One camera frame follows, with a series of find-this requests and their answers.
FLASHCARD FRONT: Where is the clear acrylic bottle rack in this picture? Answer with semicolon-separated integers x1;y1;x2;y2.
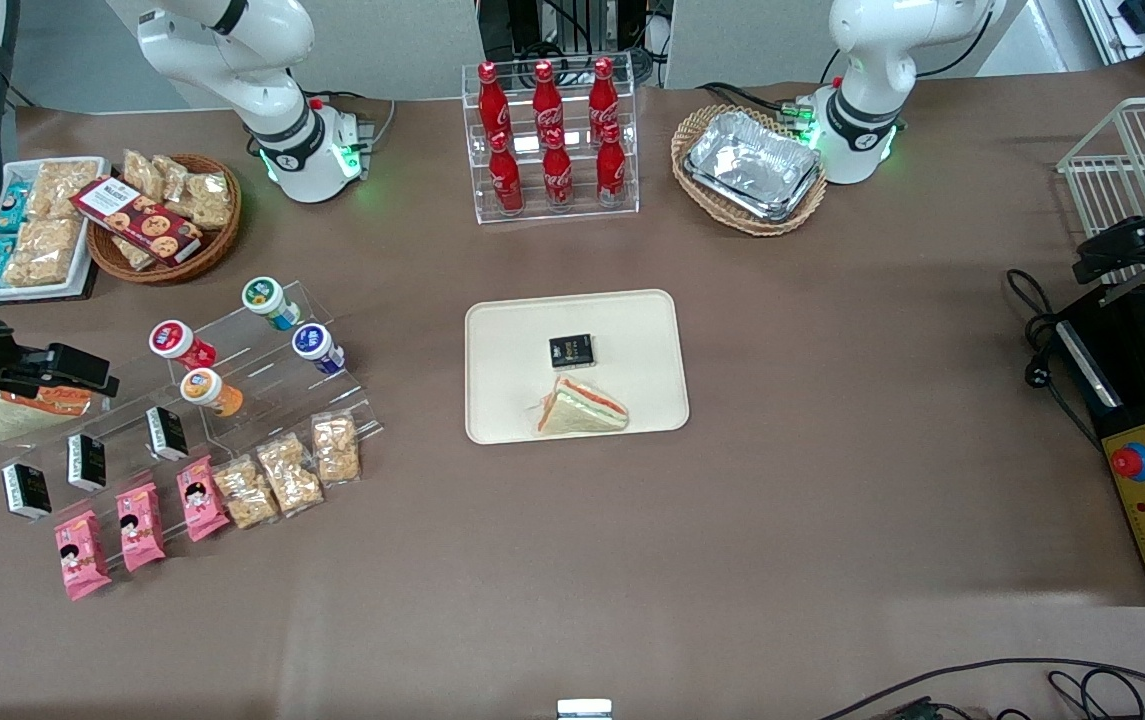
462;52;640;225

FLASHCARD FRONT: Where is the wicker basket with foil containers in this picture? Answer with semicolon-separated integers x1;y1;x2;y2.
671;104;829;237

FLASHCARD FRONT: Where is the blue cap gum bottle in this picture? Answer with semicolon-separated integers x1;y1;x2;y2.
292;323;346;376

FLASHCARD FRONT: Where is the round brown wicker basket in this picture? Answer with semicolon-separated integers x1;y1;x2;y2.
87;153;243;286

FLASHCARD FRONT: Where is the aluminium frame shelf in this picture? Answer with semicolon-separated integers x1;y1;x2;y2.
1077;0;1145;73

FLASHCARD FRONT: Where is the clear acrylic gum step stand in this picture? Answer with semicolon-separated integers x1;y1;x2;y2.
167;280;365;451

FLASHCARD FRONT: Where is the black equipment stand with cables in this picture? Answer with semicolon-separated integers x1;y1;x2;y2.
477;0;668;86

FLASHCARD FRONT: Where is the clear acrylic snack step stand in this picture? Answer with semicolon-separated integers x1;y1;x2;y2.
0;395;385;566

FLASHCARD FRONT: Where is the aluminium foil container stack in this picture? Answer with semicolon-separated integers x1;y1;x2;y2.
684;110;823;223

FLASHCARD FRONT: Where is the large crispy snack bag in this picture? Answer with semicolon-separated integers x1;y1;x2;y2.
32;160;101;221
2;218;83;289

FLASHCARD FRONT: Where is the clear peanut brittle packet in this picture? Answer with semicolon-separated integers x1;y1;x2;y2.
255;433;325;517
212;455;281;531
311;411;363;487

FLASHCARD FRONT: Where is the clear crispy snack bag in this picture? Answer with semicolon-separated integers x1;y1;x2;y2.
122;150;167;201
167;160;233;229

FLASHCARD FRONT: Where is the small black box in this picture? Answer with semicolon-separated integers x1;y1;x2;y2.
67;432;108;492
1;462;53;521
549;333;596;369
146;405;190;462

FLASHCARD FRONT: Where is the black sealing machine yellow panel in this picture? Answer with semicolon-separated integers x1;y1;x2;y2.
1052;285;1145;607

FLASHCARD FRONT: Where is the red cap gum bottle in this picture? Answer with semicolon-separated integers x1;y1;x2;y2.
149;320;218;371

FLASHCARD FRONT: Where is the beige serving tray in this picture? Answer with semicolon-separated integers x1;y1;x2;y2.
464;289;690;445

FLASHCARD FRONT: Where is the black cables bundle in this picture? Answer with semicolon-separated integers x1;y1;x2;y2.
817;657;1145;720

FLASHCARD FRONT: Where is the pink snack packet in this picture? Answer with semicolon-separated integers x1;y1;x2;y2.
54;510;114;602
176;455;231;543
116;482;167;573

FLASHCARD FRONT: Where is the orange cap gum bottle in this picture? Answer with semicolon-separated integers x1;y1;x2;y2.
180;368;244;418

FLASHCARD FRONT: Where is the red cookie box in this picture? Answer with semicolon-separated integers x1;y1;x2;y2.
70;177;204;265

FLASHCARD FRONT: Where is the green cap gum bottle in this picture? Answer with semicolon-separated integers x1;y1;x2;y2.
241;276;303;332

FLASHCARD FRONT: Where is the red cola bottle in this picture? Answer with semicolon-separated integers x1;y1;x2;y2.
488;130;525;214
596;122;627;206
542;128;574;209
531;60;564;137
588;57;621;131
477;61;511;139

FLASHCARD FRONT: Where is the black power cable with plug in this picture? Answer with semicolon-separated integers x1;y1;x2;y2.
1005;268;1103;453

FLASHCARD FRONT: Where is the white wire basket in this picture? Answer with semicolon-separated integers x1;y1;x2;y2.
1057;95;1145;306

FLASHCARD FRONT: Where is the wrapped triangle sandwich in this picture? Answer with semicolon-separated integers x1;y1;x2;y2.
0;386;98;444
532;375;630;436

